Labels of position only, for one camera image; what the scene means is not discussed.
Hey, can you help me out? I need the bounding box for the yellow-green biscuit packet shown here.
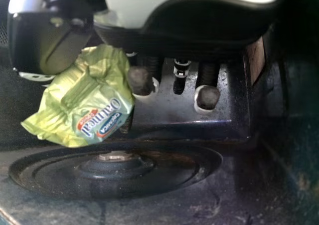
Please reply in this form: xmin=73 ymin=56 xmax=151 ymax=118
xmin=20 ymin=44 xmax=137 ymax=148

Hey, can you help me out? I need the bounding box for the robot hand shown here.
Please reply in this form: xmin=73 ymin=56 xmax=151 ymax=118
xmin=6 ymin=0 xmax=286 ymax=114

